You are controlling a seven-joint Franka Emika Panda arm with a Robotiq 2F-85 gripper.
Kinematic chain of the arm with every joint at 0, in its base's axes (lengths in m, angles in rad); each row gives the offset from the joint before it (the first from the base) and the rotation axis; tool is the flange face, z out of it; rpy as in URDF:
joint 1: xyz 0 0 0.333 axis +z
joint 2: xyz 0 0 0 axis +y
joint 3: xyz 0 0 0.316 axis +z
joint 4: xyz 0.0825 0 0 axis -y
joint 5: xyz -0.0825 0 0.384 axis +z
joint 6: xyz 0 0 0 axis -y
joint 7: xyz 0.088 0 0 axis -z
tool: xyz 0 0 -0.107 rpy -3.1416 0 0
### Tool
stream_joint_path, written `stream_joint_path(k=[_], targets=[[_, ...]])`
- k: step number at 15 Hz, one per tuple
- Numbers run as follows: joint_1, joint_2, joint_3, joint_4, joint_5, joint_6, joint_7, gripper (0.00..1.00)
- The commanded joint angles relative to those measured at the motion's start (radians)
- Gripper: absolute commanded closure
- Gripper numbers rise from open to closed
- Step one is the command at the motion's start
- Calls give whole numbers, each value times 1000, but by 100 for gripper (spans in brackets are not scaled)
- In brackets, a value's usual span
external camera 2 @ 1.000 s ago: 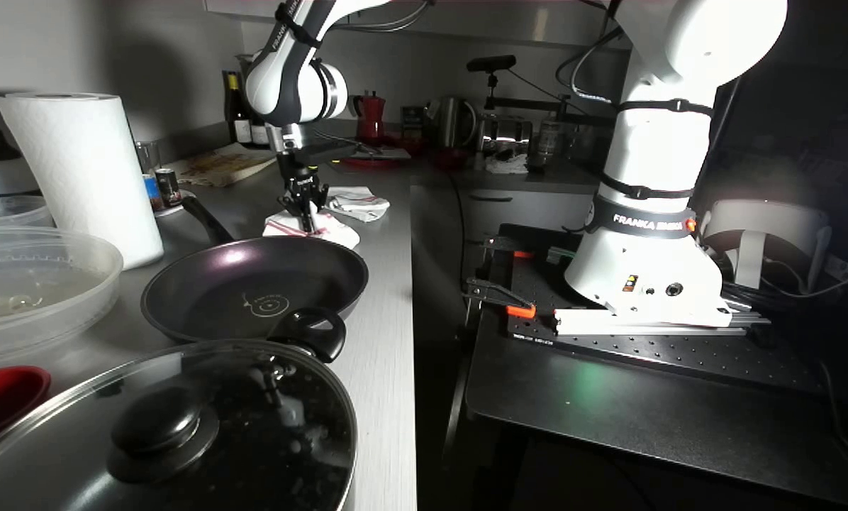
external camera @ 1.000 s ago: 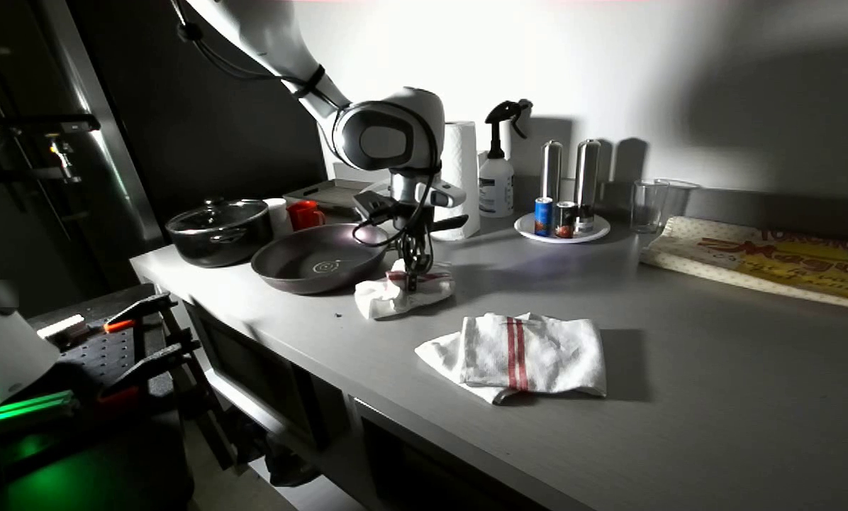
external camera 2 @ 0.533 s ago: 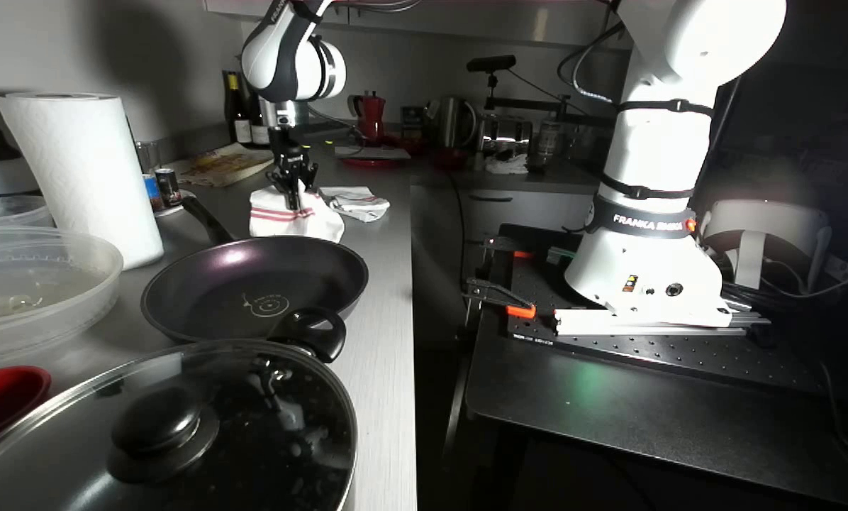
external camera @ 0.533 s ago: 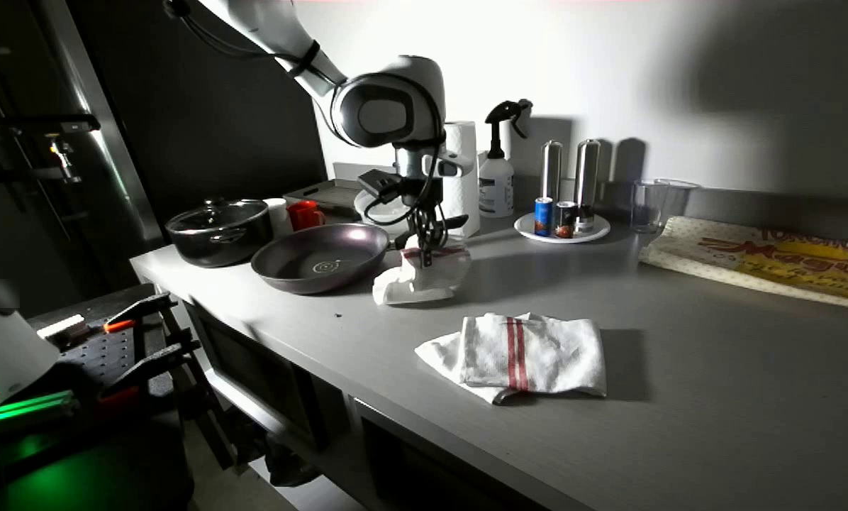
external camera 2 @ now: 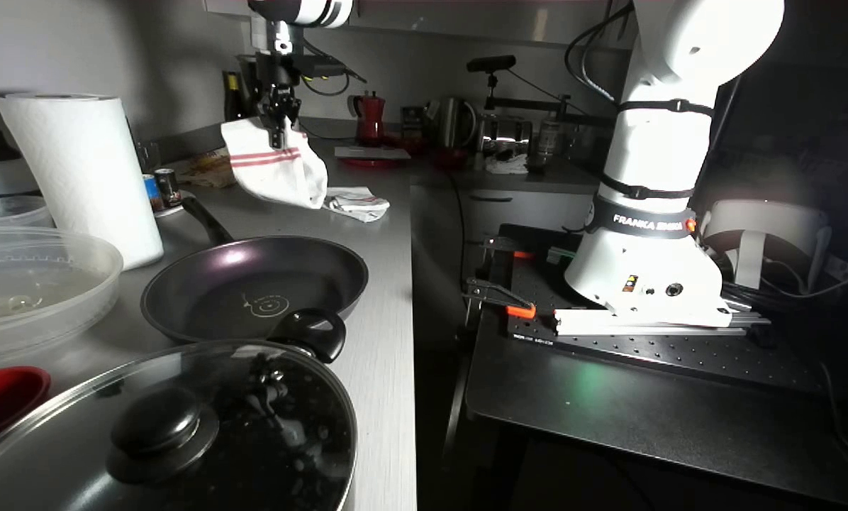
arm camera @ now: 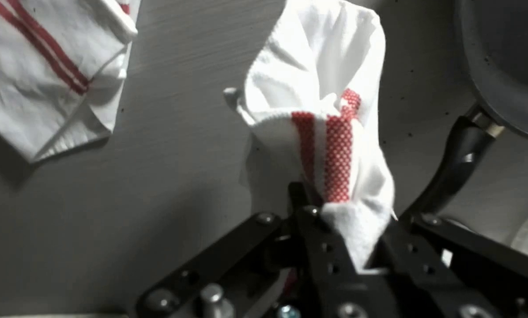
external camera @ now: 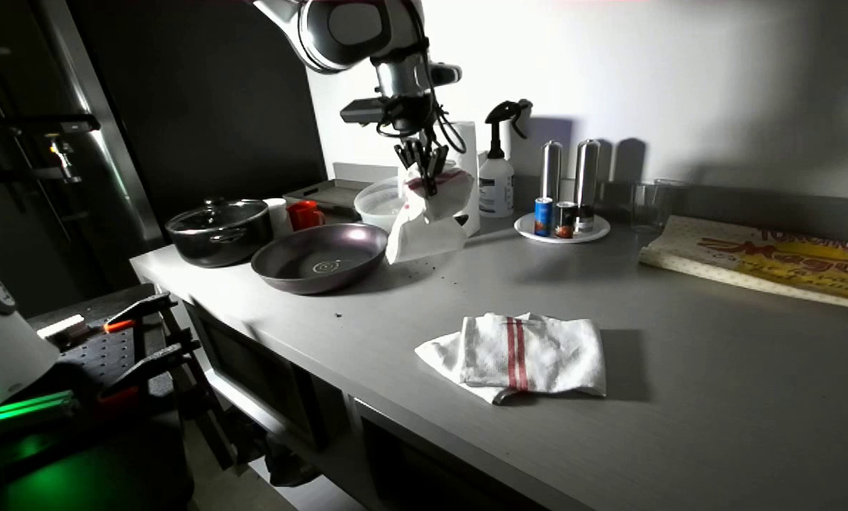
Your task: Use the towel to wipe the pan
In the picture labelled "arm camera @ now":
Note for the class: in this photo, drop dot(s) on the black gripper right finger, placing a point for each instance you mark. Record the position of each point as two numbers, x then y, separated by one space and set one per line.
450 271

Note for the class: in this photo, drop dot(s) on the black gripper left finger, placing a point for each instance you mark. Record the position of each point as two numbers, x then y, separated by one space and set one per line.
245 266

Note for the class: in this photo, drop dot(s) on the white towel with red stripes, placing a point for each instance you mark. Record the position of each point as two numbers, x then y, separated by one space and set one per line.
321 59
26 89

